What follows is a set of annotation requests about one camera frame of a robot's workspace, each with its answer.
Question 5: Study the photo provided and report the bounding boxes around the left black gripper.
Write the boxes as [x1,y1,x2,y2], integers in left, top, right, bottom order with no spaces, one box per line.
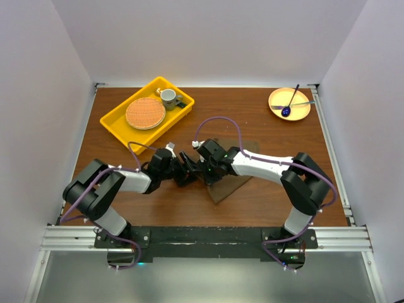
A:
[159,150,201,187]

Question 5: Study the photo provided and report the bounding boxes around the brown cloth napkin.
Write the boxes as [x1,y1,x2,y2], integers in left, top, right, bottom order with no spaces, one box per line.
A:
[207,138,259,205]

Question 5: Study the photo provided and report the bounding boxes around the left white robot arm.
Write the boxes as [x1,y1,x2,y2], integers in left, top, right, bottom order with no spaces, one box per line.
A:
[62,147,199,247]

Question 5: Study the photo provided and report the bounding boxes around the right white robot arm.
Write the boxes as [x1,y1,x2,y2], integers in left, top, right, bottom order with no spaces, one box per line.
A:
[192,139,337,248]

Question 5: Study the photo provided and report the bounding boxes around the yellow plastic tray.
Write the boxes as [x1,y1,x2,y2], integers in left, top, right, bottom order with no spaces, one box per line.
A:
[100,76,194,155]

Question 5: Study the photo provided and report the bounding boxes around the grey ceramic mug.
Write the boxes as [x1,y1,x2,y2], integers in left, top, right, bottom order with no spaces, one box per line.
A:
[160,88,182,111]

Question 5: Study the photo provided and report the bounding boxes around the orange woven coaster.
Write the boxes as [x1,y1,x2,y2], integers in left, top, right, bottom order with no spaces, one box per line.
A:
[125,97,166,130]

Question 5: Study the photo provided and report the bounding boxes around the iridescent fork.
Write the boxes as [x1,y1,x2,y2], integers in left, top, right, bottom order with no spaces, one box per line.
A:
[270,100,315,110]

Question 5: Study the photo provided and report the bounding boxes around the purple iridescent spoon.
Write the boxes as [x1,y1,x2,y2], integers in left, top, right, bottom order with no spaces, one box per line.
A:
[281,84,300,117]

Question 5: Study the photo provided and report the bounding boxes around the yellow round plate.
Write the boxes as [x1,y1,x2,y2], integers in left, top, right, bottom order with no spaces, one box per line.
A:
[268,88,314,121]

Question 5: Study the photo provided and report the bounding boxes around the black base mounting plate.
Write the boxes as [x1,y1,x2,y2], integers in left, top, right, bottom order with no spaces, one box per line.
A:
[94,227,319,269]

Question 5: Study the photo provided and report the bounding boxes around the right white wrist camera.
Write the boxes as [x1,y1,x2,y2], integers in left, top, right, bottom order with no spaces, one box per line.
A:
[191,140,203,149]

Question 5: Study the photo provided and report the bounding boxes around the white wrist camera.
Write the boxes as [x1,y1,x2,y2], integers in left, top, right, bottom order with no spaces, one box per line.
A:
[191,140,203,149]
[165,142,176,158]

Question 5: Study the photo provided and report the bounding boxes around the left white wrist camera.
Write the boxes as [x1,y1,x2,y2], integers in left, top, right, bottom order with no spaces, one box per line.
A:
[165,142,176,158]

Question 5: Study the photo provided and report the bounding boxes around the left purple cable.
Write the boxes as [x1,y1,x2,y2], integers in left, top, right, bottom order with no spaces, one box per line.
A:
[59,141,158,271]

